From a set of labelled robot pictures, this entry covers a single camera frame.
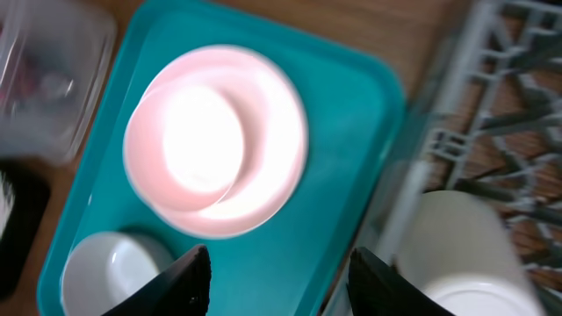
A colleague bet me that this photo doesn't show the black plastic tray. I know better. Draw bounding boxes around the black plastic tray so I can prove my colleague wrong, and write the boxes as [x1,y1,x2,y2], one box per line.
[1,160,51,299]

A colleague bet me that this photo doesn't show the grey bowl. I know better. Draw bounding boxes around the grey bowl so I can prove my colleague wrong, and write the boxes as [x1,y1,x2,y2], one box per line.
[61,232,174,315]

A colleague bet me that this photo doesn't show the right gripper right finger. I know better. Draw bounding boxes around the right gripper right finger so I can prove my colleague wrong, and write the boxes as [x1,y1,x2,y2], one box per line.
[347,247,453,316]

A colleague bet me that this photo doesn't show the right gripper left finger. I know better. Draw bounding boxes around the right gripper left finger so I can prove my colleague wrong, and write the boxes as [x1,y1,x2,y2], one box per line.
[103,244,212,316]

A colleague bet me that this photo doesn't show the teal plastic tray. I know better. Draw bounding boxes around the teal plastic tray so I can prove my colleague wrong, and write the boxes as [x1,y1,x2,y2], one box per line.
[37,1,405,315]

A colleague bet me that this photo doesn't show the clear plastic bin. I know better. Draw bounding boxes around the clear plastic bin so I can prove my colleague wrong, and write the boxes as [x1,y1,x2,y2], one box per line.
[1,0,117,165]

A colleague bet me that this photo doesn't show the cream cup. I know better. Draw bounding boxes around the cream cup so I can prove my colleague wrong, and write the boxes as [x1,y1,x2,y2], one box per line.
[396,190,544,316]

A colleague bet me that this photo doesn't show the grey dish rack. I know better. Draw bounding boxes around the grey dish rack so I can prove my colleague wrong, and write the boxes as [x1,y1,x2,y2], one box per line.
[353,1,561,315]

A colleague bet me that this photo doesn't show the pink plate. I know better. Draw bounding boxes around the pink plate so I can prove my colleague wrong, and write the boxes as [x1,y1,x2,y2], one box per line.
[148,45,308,239]

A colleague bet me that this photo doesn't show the pink bowl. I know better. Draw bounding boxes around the pink bowl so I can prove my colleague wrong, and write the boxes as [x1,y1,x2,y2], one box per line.
[123,69,259,212]

